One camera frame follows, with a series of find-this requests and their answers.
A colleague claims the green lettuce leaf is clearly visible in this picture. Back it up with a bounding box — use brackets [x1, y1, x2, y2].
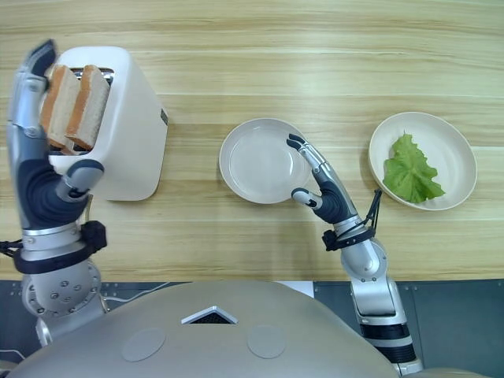
[383, 132, 447, 205]

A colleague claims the cream toaster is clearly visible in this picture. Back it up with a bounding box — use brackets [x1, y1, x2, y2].
[41, 46, 171, 202]

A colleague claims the white plate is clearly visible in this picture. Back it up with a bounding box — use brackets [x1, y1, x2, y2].
[218, 117, 317, 206]

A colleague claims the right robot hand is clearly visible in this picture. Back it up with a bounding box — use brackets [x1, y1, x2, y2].
[287, 133, 364, 235]

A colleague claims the black cable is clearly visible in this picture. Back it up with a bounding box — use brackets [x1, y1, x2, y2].
[365, 188, 384, 237]
[0, 239, 25, 261]

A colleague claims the robot body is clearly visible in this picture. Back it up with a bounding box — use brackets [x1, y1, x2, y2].
[0, 280, 504, 378]

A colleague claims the bread slice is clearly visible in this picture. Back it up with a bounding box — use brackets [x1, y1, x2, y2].
[64, 64, 112, 151]
[39, 64, 82, 150]

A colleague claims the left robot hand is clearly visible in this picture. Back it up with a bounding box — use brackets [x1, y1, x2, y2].
[6, 38, 106, 232]

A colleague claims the white cord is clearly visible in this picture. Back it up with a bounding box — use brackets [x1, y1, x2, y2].
[100, 280, 175, 306]

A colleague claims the cream plate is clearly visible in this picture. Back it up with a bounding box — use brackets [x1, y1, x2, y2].
[368, 111, 479, 212]

